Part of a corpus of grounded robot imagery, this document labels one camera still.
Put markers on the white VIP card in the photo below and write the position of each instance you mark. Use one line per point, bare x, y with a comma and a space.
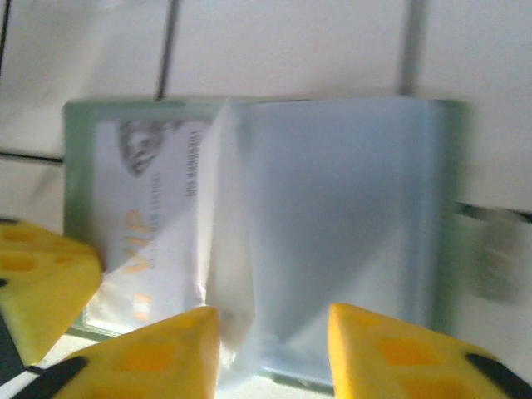
137, 208

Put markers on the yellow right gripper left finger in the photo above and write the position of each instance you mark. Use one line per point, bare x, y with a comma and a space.
145, 357

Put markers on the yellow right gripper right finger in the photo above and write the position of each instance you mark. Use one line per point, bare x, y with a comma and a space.
415, 357

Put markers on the green card holder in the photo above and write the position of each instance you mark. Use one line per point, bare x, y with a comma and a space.
332, 208

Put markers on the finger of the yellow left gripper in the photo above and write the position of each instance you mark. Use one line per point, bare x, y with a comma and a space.
41, 287

